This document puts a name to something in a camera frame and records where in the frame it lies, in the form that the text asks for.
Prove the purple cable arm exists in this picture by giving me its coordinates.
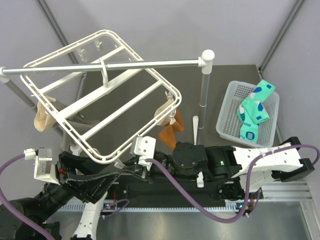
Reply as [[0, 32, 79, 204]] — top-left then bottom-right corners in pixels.
[[145, 144, 320, 224], [0, 154, 53, 240]]

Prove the beige sock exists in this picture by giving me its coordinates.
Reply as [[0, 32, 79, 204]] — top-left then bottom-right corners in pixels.
[[33, 101, 57, 132], [154, 98, 176, 127]]

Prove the white slotted cable duct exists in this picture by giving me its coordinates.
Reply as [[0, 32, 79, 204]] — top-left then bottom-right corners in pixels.
[[55, 201, 238, 213]]

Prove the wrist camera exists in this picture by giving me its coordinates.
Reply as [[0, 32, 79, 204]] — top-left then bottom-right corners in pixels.
[[23, 147, 60, 185], [130, 136, 156, 171]]

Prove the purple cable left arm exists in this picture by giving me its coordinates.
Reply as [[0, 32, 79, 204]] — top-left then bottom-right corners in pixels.
[[0, 154, 53, 240]]

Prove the silver white drying rack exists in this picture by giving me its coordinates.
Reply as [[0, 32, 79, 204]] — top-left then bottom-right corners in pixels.
[[0, 49, 216, 188]]

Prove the white perforated plastic basket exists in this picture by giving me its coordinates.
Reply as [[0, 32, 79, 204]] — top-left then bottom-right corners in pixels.
[[216, 80, 280, 148]]

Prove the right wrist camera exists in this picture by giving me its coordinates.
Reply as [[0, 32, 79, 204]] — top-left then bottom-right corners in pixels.
[[130, 136, 156, 171]]

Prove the short purple cable loop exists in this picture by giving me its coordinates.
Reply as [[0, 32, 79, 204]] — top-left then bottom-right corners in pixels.
[[99, 198, 130, 216]]

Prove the dark grey table mat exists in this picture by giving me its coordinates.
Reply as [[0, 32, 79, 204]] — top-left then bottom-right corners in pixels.
[[59, 64, 298, 181]]

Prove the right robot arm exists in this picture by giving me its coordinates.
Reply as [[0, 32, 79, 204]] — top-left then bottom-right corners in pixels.
[[135, 137, 320, 201]]

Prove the beige sock right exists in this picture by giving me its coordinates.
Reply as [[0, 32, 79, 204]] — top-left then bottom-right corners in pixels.
[[154, 98, 176, 127]]

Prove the teal sock upper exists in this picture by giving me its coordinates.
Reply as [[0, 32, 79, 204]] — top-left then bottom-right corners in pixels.
[[241, 80, 276, 125]]

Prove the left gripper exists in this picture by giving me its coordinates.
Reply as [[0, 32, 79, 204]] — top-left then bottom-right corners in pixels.
[[35, 148, 120, 223]]

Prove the orange brown sock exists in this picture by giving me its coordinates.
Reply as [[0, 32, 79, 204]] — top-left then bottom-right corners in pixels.
[[158, 109, 185, 150]]

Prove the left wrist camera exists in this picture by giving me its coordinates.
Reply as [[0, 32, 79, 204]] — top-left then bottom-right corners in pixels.
[[23, 147, 60, 185]]

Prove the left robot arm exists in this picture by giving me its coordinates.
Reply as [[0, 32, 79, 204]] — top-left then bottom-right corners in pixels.
[[0, 151, 121, 240]]

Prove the white square clip hanger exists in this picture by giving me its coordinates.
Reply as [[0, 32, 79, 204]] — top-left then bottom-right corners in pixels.
[[19, 29, 183, 165]]

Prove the grey sock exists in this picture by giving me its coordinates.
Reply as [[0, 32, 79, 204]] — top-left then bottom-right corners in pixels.
[[60, 118, 100, 151]]

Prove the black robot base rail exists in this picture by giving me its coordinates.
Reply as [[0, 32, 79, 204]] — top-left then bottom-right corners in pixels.
[[104, 174, 266, 208]]

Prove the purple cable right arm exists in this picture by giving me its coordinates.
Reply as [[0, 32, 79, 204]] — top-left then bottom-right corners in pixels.
[[145, 144, 320, 224]]

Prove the beige sock left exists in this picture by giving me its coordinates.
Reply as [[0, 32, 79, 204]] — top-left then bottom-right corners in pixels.
[[33, 101, 57, 132]]

